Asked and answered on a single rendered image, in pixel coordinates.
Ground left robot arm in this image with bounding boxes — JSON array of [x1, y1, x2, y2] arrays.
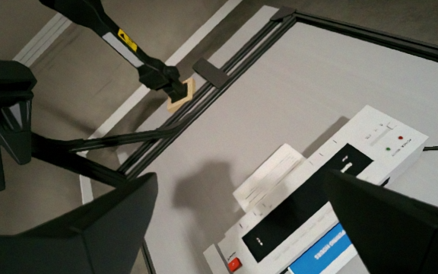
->
[[39, 0, 188, 104]]

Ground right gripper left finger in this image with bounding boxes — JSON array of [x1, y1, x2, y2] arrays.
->
[[0, 172, 159, 274]]

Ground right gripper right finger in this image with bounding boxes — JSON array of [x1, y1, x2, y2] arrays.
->
[[323, 170, 438, 274]]

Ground white printed sheet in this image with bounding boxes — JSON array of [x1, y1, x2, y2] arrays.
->
[[233, 143, 357, 274]]

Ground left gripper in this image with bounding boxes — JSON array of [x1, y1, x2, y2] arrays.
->
[[0, 60, 37, 165]]

